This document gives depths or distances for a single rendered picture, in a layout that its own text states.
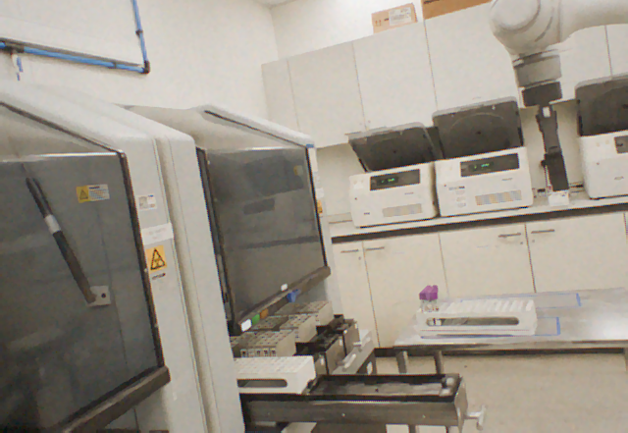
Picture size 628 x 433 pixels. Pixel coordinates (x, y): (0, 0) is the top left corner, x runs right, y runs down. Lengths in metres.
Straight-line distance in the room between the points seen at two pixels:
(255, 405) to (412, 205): 2.37
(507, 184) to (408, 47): 1.15
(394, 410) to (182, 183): 0.66
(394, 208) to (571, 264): 1.08
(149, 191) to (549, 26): 0.79
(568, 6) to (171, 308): 0.91
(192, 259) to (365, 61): 2.90
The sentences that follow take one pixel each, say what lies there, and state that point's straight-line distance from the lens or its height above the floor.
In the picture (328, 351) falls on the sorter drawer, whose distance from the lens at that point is 1.59.
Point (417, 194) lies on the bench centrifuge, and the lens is 3.50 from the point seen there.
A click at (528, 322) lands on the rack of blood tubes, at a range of 1.48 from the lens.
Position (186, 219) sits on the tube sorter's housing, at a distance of 1.20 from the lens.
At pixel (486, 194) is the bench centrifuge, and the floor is 1.01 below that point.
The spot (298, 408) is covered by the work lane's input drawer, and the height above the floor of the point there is 0.79.
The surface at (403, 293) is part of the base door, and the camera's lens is 3.65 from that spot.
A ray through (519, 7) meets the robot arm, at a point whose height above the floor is 1.52.
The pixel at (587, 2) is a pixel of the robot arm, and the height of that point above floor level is 1.51.
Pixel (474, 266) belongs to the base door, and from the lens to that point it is 3.52.
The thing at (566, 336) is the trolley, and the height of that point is 0.82.
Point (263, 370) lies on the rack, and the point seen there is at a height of 0.86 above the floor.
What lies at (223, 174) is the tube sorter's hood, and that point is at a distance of 1.32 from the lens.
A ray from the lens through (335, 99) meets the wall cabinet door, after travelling 3.96.
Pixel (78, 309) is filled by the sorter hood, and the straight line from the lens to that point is 0.95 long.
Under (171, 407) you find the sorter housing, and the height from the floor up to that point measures 0.91.
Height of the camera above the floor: 1.30
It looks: 3 degrees down
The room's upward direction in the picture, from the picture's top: 10 degrees counter-clockwise
